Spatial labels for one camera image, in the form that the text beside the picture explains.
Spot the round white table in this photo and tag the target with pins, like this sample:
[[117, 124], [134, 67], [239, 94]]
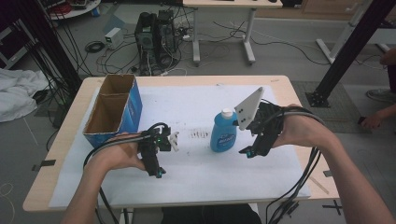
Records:
[[77, 11]]

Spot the person's left hand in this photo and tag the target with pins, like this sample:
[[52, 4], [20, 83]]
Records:
[[120, 155]]

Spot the small white device box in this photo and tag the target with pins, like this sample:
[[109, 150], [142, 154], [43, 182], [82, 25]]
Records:
[[113, 37]]

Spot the blue bottle with white cap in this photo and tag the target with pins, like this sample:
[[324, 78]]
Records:
[[222, 137]]

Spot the white foam mat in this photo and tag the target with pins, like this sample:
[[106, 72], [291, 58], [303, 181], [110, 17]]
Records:
[[193, 174]]

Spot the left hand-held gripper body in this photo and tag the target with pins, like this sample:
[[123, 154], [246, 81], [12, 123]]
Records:
[[154, 140]]

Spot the person's dark-clothed legs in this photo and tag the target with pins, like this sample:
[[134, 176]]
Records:
[[211, 214]]

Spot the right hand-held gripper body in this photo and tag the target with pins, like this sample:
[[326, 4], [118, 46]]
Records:
[[267, 124]]

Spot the person's right hand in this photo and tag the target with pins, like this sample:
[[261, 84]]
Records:
[[303, 130]]

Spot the grey floor mat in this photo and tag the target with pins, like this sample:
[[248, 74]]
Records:
[[345, 112]]

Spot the white-legged desk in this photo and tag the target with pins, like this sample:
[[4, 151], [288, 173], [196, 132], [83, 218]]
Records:
[[230, 3]]

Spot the white cloth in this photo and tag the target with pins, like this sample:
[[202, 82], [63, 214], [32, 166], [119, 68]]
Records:
[[18, 93]]

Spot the black metal post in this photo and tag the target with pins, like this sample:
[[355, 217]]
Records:
[[348, 53]]

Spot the blue cardboard box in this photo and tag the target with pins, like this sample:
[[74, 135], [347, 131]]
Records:
[[109, 112]]

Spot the black tape piece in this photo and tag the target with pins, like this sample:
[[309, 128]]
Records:
[[328, 173], [45, 164]]

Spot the white metal stand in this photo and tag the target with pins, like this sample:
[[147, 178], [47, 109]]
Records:
[[342, 34]]

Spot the black computer tower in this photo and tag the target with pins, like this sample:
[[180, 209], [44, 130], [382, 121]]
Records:
[[155, 37]]

